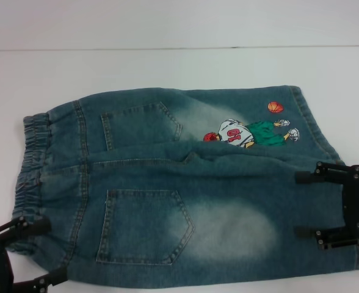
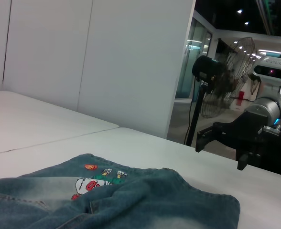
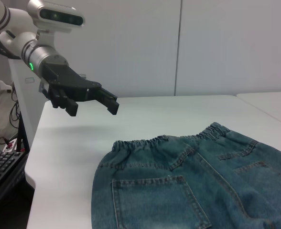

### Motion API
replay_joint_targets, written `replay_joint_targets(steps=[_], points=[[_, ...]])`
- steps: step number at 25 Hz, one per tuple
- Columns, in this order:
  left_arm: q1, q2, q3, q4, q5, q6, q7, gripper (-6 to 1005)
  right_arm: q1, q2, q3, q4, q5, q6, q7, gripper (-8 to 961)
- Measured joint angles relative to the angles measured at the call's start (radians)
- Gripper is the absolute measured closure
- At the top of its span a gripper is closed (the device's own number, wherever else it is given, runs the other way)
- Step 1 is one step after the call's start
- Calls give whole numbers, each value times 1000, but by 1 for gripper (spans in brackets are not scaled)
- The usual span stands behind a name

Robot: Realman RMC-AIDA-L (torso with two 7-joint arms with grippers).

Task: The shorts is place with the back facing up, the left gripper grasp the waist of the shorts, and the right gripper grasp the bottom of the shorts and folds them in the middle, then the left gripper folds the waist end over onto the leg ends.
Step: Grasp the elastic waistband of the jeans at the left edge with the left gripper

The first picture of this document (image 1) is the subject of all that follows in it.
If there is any blue denim shorts cartoon print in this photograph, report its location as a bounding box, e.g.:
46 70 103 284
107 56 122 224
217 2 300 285
10 85 359 286

